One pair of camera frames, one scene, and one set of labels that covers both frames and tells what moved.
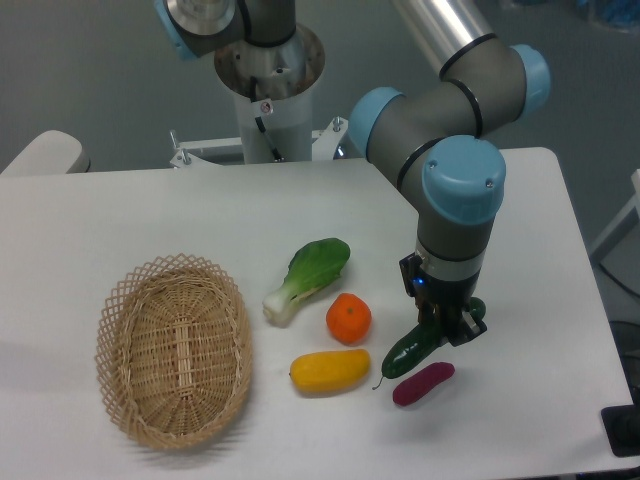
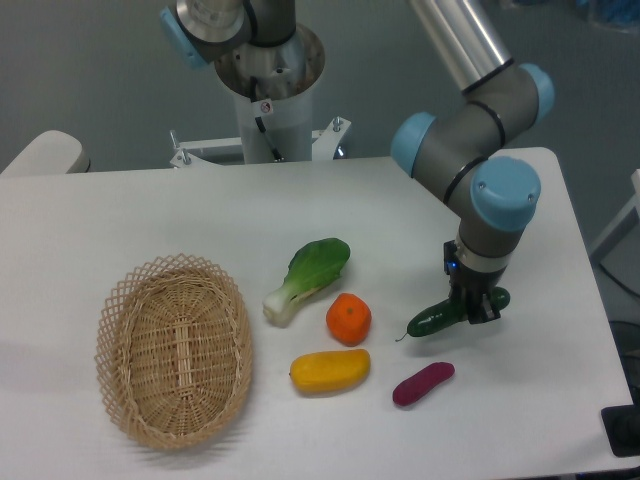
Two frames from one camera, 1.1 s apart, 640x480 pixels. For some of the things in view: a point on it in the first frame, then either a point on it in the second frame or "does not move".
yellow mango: x=328 y=372 does not move
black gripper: x=444 y=302 → x=478 y=285
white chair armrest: x=51 y=152 does not move
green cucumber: x=416 y=341 → x=500 y=298
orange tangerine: x=349 y=318 does not move
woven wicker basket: x=174 y=350 does not move
